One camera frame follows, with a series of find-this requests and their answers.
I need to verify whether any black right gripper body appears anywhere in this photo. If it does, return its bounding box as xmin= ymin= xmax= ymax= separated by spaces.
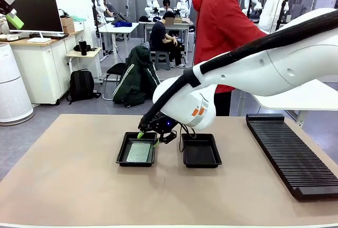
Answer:
xmin=141 ymin=116 xmax=178 ymax=134

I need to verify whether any black plastic ESD tray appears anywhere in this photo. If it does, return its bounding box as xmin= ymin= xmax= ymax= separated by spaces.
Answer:
xmin=115 ymin=131 xmax=158 ymax=167
xmin=181 ymin=132 xmax=223 ymax=169

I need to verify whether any white background table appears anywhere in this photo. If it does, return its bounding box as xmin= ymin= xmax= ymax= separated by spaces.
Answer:
xmin=98 ymin=22 xmax=140 ymax=57
xmin=144 ymin=21 xmax=195 ymax=64

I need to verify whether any black tripod stand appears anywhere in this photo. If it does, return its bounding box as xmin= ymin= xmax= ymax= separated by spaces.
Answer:
xmin=274 ymin=0 xmax=290 ymax=32

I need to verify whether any black tumbler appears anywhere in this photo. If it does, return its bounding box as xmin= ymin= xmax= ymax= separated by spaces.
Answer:
xmin=78 ymin=37 xmax=88 ymax=56

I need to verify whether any small wooden side table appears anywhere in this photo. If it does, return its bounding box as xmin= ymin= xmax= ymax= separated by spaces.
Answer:
xmin=65 ymin=47 xmax=104 ymax=85

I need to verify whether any dark green jacket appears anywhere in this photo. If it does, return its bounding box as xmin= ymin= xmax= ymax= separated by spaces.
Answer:
xmin=112 ymin=45 xmax=176 ymax=108

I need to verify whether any person in white coat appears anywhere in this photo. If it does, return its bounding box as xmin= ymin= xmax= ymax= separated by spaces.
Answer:
xmin=258 ymin=0 xmax=287 ymax=35

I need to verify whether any brown cardboard box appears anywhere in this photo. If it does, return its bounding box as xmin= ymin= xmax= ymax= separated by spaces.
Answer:
xmin=60 ymin=16 xmax=76 ymax=34

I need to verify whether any seated person in black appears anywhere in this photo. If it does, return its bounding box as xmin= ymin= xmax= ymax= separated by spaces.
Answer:
xmin=149 ymin=11 xmax=187 ymax=69

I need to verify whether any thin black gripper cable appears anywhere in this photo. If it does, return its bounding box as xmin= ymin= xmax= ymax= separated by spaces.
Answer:
xmin=179 ymin=122 xmax=196 ymax=153

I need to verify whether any black folding chair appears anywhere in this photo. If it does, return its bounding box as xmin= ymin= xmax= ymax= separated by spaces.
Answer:
xmin=102 ymin=62 xmax=127 ymax=101

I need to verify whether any white storage box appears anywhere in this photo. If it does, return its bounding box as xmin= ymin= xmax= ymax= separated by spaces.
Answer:
xmin=72 ymin=18 xmax=87 ymax=32

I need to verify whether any person in red jacket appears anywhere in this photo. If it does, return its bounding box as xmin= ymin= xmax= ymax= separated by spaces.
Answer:
xmin=191 ymin=0 xmax=268 ymax=117

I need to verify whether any black backpack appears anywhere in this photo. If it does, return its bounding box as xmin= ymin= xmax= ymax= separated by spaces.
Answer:
xmin=67 ymin=69 xmax=101 ymax=105

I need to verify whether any green perforated circuit board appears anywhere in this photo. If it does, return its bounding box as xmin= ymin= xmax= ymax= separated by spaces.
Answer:
xmin=126 ymin=143 xmax=151 ymax=163

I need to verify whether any black corrugated cable sleeve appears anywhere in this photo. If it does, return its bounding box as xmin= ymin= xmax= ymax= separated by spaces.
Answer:
xmin=137 ymin=8 xmax=338 ymax=131

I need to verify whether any grey plastic stool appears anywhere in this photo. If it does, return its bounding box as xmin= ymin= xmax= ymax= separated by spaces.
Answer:
xmin=154 ymin=51 xmax=171 ymax=71

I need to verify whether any white cabinet desk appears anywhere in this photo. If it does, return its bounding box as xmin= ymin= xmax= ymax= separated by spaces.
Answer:
xmin=0 ymin=30 xmax=85 ymax=105

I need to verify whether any black computer monitor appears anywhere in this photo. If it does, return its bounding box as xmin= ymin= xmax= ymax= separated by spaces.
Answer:
xmin=7 ymin=0 xmax=64 ymax=43

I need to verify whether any white side table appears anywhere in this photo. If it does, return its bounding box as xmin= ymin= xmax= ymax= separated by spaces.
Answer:
xmin=252 ymin=79 xmax=338 ymax=126

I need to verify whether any black slotted PCB rack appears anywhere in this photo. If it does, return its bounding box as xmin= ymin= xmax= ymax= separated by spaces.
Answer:
xmin=245 ymin=113 xmax=338 ymax=202

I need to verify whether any black keyboard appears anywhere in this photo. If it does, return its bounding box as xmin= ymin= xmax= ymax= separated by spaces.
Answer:
xmin=29 ymin=33 xmax=69 ymax=40

